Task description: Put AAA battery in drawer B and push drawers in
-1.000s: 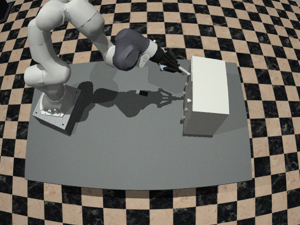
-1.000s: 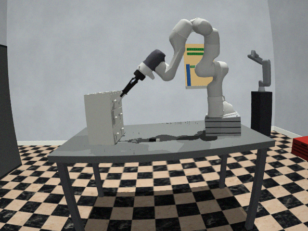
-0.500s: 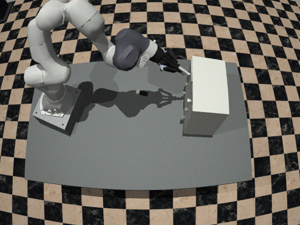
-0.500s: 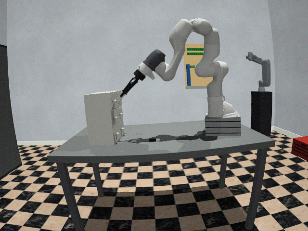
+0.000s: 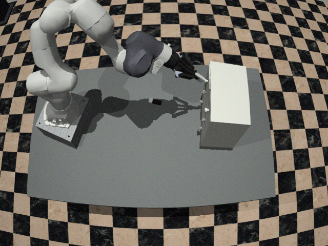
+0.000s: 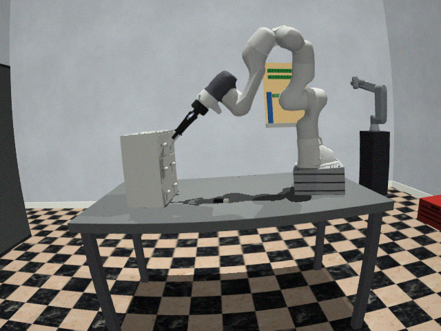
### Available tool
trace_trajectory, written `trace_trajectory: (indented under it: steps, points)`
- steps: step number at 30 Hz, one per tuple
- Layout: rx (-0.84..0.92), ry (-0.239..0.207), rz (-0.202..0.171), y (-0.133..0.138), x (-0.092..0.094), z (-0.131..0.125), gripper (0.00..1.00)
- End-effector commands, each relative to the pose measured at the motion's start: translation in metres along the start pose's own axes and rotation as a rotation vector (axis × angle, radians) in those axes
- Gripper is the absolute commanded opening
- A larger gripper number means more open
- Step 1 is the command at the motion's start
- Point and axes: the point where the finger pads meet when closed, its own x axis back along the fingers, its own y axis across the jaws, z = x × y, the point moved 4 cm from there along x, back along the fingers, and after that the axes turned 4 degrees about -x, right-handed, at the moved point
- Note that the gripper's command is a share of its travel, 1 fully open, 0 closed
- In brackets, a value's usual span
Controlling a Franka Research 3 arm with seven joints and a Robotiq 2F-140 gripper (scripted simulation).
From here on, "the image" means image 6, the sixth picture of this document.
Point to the white chest of drawers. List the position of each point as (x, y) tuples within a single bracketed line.
[(141, 169)]

